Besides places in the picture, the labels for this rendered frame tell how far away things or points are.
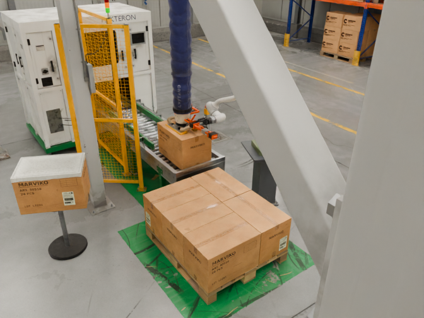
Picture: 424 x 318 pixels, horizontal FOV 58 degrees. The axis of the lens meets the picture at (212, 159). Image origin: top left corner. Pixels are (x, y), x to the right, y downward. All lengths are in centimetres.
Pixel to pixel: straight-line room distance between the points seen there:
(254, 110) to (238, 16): 13
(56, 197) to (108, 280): 94
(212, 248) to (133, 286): 93
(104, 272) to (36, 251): 84
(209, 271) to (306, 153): 299
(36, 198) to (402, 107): 373
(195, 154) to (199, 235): 123
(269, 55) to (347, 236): 25
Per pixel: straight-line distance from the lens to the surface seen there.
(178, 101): 440
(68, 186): 381
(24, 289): 422
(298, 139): 49
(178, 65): 425
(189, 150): 440
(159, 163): 463
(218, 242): 350
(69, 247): 446
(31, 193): 391
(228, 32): 53
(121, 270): 410
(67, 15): 414
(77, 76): 427
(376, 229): 40
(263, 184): 471
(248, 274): 387
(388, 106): 35
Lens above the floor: 285
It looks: 29 degrees down
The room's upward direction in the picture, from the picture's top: straight up
